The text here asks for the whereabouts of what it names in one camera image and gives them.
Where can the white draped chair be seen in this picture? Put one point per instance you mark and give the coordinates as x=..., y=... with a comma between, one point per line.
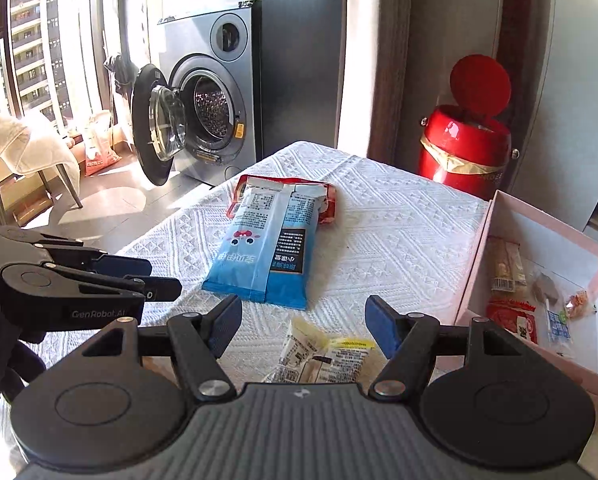
x=19, y=145

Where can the beige curtain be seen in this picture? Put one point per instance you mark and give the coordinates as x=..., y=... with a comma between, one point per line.
x=394, y=60

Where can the small red white-label packet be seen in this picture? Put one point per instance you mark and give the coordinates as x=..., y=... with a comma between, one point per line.
x=509, y=322

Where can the large window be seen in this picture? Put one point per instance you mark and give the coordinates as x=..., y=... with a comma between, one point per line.
x=29, y=35

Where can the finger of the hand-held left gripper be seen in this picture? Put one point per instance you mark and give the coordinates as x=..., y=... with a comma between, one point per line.
x=154, y=291
x=124, y=266

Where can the person's left hand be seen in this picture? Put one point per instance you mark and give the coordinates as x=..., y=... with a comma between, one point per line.
x=9, y=365

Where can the orange bag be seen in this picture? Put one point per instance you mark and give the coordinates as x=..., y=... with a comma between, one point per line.
x=99, y=145

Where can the long red snack packet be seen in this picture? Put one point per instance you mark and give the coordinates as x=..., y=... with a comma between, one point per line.
x=326, y=205

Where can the grey washing machine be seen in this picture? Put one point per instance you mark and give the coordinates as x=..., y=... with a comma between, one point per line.
x=189, y=40

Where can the clear yellow-label snack packet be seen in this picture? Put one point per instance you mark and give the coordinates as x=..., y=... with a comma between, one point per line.
x=324, y=360

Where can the blue snack packet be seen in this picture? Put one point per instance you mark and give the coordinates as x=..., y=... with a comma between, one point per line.
x=249, y=260

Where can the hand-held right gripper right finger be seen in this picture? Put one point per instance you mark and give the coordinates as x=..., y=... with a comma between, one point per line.
x=381, y=325

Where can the small orange candy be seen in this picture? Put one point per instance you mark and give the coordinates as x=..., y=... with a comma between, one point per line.
x=576, y=302

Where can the pink cardboard box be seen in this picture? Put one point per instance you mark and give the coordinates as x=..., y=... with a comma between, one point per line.
x=554, y=240

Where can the small blue white packet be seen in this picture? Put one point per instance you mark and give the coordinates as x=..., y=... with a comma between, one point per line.
x=559, y=327

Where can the white textured tablecloth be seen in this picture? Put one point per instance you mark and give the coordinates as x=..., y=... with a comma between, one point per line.
x=389, y=240

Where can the red trash can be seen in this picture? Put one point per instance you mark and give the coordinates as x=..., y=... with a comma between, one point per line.
x=459, y=145

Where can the dark grey cabinet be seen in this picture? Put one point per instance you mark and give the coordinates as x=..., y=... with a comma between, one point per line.
x=299, y=60

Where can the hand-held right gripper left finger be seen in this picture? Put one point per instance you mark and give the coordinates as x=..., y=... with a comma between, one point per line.
x=227, y=322

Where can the dark hanging cloth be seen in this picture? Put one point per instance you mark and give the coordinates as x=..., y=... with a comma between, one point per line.
x=118, y=70

